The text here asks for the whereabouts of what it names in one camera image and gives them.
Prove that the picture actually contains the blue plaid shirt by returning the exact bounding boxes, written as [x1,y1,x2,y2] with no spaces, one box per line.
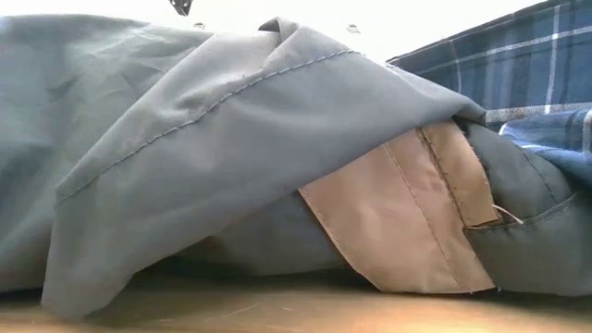
[386,0,592,186]

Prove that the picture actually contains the grey-brown garment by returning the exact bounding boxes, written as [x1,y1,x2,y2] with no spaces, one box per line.
[0,13,487,320]

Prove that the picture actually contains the dark green garment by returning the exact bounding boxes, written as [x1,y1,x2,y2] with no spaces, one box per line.
[298,117,592,297]

